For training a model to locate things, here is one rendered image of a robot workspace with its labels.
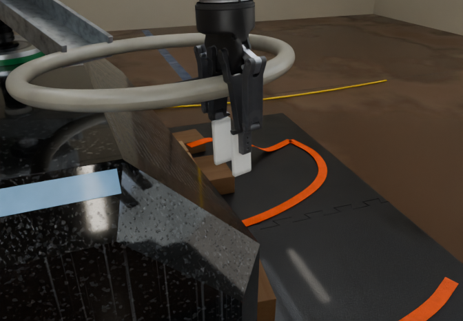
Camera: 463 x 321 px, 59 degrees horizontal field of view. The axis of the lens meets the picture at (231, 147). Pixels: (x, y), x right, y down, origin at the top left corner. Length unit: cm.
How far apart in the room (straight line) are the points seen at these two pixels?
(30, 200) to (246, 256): 38
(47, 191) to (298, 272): 112
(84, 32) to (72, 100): 48
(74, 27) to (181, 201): 55
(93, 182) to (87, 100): 13
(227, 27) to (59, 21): 67
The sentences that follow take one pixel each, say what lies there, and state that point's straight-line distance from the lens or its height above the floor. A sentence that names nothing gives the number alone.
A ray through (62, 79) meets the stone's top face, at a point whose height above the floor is 80.
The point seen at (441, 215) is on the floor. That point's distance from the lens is 206.
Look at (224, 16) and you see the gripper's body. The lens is 51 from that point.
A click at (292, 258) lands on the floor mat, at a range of 162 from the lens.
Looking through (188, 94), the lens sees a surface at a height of 92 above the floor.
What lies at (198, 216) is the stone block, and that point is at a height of 68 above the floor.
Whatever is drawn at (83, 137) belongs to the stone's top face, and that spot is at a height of 80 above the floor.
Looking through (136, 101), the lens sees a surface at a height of 91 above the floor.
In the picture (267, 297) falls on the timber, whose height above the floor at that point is 13.
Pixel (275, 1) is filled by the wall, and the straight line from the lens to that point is 655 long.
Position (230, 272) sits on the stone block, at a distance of 74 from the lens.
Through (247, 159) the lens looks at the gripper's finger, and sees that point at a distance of 58.
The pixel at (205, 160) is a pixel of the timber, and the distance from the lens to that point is 205.
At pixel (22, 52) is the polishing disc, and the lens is 123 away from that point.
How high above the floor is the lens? 109
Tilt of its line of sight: 27 degrees down
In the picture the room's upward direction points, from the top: straight up
